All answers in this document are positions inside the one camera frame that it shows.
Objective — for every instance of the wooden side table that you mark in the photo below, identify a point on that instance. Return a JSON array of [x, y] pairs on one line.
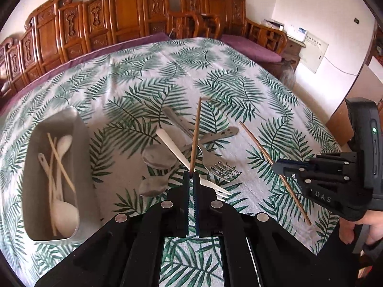
[[293, 50]]

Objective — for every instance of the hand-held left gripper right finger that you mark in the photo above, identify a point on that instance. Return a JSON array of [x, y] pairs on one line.
[[196, 203]]

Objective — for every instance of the small white utensil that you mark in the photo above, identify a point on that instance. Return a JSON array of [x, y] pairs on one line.
[[41, 157]]

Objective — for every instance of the white electrical cabinet door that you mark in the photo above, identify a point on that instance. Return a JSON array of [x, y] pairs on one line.
[[314, 52]]

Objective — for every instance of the grey fluffy duster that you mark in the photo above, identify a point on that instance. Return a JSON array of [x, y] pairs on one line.
[[288, 73]]

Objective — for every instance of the tissue box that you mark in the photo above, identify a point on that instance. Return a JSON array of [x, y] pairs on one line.
[[273, 24]]

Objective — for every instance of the grey metal tray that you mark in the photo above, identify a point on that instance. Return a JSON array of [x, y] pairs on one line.
[[36, 185]]

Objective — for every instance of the person's right hand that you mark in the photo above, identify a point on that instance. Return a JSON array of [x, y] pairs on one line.
[[375, 224]]

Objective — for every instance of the carved wooden armchair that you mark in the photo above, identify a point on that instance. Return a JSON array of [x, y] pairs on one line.
[[221, 3]]

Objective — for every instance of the white plastic fork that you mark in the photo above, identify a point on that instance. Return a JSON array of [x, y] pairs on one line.
[[170, 145]]

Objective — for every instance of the leaf-print tablecloth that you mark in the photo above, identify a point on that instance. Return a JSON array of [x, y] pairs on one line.
[[134, 89]]

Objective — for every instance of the small metal spoon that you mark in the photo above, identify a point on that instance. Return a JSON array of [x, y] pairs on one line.
[[152, 185]]

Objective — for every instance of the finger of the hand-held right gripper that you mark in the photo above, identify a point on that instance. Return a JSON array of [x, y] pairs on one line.
[[308, 181], [299, 163]]

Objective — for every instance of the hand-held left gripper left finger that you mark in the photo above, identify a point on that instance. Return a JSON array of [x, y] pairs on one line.
[[188, 203]]

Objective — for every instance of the long carved wooden sofa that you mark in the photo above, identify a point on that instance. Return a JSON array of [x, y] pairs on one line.
[[125, 12]]

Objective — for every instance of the large white spoon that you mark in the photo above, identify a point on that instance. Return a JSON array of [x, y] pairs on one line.
[[64, 215]]

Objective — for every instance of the white desk phone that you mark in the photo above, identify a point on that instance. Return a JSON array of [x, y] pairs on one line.
[[297, 33]]

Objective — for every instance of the slim white spoon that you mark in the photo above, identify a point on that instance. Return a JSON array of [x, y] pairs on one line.
[[65, 143]]

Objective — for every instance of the purple armchair cushion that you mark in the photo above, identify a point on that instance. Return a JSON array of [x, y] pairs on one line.
[[251, 46]]

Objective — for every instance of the long purple sofa cushion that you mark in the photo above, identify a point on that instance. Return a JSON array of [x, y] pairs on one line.
[[89, 55]]

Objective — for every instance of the metal fork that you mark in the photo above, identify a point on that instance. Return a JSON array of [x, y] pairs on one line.
[[206, 157]]

